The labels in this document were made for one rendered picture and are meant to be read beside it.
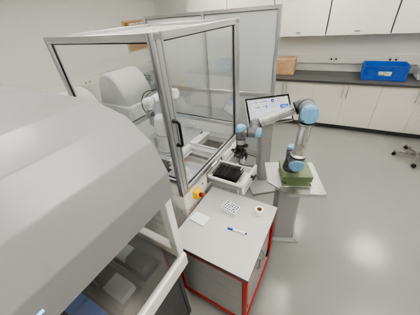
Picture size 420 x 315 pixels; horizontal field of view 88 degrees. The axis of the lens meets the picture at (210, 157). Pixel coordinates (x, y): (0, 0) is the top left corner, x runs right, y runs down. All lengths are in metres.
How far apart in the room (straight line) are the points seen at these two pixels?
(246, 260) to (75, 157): 1.12
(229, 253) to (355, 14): 4.08
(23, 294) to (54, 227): 0.16
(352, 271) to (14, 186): 2.48
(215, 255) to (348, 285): 1.35
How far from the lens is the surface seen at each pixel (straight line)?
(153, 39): 1.18
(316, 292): 2.36
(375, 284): 2.59
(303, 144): 1.69
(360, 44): 5.05
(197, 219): 1.68
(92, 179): 0.78
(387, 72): 4.63
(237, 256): 1.51
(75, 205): 0.76
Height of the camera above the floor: 2.06
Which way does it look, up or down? 34 degrees down
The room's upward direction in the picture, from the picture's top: 5 degrees counter-clockwise
